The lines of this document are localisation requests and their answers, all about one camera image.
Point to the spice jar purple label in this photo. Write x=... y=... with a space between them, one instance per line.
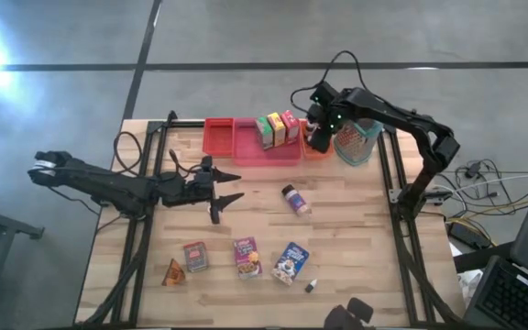
x=296 y=200

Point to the green Apple Jacks cereal box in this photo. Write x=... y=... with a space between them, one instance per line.
x=265 y=133

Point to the red mini cereal box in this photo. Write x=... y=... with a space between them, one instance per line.
x=290 y=124

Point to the blue Frosted Flakes box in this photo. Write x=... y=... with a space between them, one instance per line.
x=290 y=263

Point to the black aluminium table frame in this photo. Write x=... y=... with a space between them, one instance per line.
x=186 y=124

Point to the silver mounting bracket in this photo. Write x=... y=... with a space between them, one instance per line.
x=394 y=196

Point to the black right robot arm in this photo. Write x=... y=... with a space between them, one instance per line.
x=383 y=110

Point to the black dropper bottle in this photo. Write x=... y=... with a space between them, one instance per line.
x=311 y=286

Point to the black power brick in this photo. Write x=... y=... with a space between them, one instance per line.
x=468 y=234

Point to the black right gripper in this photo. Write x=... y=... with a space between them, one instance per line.
x=323 y=128

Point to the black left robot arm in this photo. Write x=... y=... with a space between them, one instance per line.
x=108 y=188

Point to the purple Raisin Bran box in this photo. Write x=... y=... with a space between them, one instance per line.
x=247 y=257

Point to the orange snack bag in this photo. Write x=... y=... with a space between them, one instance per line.
x=173 y=274

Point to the red plastic basket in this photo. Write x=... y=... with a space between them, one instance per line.
x=218 y=137

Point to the grey laptop black keyboard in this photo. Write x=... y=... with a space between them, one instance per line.
x=511 y=298

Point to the pink plastic tray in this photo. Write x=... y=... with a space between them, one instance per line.
x=250 y=146

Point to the patterned red blue box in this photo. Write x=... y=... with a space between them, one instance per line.
x=195 y=256

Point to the yellow mini cereal box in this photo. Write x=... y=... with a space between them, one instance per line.
x=277 y=128

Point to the black power adapter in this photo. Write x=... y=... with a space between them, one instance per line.
x=473 y=169

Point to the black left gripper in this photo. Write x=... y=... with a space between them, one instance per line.
x=197 y=190

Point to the orange plastic basket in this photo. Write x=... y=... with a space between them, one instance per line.
x=314 y=157

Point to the white crumpled bag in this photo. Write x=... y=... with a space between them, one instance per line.
x=469 y=286

